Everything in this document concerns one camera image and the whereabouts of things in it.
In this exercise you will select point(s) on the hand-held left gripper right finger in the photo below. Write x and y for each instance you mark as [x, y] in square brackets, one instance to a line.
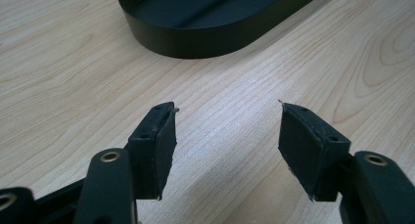
[308, 152]

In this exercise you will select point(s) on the black key rack with tray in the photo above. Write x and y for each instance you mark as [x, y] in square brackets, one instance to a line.
[195, 25]

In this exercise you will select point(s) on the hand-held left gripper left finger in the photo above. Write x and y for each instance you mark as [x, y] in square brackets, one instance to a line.
[153, 152]

